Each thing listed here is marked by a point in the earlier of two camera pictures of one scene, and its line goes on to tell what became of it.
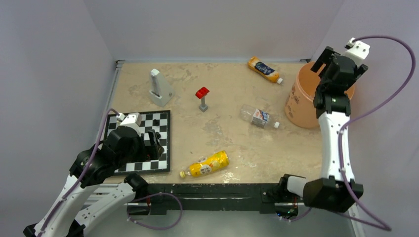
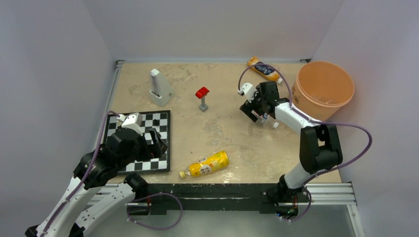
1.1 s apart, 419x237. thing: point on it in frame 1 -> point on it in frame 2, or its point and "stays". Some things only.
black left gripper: x=155 y=148 stays
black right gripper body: x=326 y=58 -> x=256 y=104
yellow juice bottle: x=207 y=165 stays
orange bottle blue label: x=264 y=70 stays
